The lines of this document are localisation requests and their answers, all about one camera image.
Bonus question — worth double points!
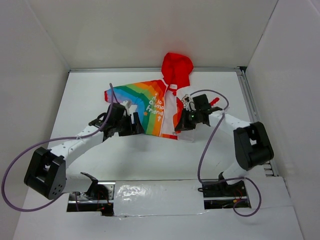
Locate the silver taped front panel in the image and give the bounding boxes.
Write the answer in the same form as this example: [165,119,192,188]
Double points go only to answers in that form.
[113,180,206,217]

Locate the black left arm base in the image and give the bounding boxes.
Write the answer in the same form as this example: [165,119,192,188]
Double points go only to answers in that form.
[66,172,116,217]

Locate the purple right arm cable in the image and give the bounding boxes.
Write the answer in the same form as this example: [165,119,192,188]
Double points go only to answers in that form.
[185,88,263,217]

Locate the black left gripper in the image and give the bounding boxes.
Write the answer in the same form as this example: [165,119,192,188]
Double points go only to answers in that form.
[114,112,145,137]

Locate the rainbow white red kids jacket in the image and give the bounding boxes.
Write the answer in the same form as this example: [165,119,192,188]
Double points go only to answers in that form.
[104,52,194,140]

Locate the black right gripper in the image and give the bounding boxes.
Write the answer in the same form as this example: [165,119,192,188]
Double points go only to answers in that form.
[175,107,202,131]

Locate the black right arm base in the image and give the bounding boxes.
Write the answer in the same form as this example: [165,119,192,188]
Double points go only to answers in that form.
[197,173,251,210]

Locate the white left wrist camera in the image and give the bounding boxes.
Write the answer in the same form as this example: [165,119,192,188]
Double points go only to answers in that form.
[120,100,137,115]

